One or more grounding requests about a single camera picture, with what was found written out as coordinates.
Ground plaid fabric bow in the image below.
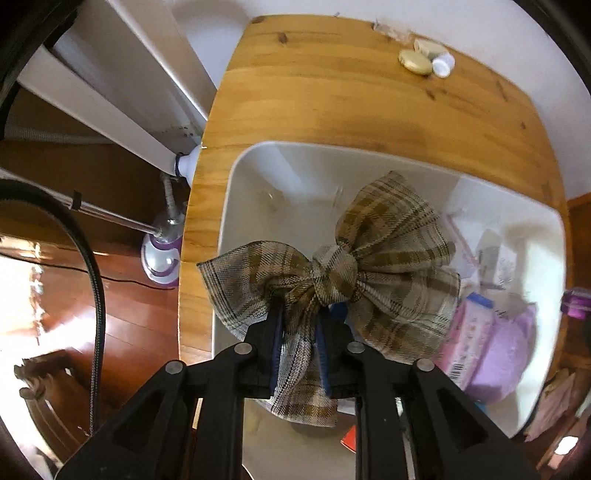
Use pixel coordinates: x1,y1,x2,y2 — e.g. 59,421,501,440
197,171,461,428

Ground cream oval case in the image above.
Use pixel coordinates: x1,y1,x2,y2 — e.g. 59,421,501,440
412,37,448,60

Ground white box with printed text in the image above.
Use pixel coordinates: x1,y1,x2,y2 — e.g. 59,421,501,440
475,231,518,288

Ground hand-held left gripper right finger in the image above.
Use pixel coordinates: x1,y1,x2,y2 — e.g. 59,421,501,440
316,307,541,480

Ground white plastic tray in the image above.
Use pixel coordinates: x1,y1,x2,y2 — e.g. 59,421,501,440
211,141,568,480

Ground black braided cable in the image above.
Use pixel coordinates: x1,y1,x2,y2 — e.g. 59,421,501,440
0,179,108,435

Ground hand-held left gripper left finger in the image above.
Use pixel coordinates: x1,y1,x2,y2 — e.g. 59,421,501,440
55,300,284,480

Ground small round lids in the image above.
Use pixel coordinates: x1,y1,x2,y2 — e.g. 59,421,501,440
398,49,434,75

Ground pink packets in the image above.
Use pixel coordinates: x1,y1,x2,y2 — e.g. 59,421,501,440
466,302,539,402

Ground purple and white garment steamer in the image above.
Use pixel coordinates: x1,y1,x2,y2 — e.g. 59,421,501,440
69,152,206,291

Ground thin black cable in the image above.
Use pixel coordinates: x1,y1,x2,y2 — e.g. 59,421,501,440
99,274,180,291

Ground carved wooden furniture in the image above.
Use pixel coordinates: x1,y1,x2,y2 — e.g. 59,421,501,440
14,350,95,462

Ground purple metal tin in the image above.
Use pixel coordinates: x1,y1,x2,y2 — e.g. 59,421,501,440
561,287,591,320

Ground pink pack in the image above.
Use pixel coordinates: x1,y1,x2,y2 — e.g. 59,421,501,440
436,295,497,388

